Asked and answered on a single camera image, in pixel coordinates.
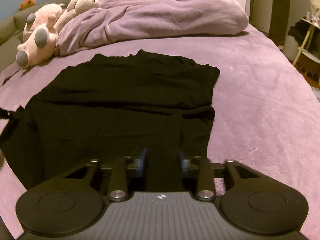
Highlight beige plush toy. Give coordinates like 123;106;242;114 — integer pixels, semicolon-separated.
54;0;102;28

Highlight round side table yellow legs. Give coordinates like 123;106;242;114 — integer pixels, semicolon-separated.
292;17;320;80

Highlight plush toy with grey paws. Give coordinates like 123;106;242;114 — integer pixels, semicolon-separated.
15;3;66;68

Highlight white paper bouquet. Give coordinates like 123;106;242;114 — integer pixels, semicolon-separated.
309;0;320;22

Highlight olive green sofa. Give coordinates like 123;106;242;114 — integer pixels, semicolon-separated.
0;0;70;45

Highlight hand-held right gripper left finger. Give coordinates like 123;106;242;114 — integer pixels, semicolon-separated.
65;149;149;202

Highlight dark clothes pile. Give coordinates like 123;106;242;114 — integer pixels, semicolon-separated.
287;20;310;48

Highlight purple bed blanket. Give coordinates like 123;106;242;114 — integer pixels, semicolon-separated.
0;27;320;233

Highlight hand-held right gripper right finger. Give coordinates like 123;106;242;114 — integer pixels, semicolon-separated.
179;150;253;202

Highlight crumpled purple duvet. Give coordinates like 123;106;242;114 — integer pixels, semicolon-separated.
56;0;250;55

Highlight orange plush toy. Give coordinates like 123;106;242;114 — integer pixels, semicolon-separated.
19;0;37;12

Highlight black long-sleeve sweater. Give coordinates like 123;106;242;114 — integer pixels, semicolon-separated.
0;50;221;190

